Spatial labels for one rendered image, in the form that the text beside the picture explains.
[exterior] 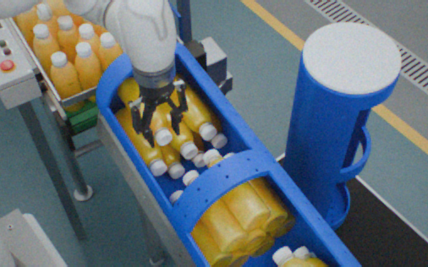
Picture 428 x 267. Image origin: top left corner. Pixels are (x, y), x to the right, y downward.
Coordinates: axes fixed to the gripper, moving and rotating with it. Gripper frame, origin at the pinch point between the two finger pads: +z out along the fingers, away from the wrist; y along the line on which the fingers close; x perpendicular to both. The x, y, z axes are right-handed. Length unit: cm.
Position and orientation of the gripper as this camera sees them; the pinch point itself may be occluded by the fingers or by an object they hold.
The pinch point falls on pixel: (162, 130)
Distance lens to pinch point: 140.5
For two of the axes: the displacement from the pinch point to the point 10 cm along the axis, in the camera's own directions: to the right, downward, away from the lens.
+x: -5.2, -6.9, 5.0
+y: 8.5, -4.3, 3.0
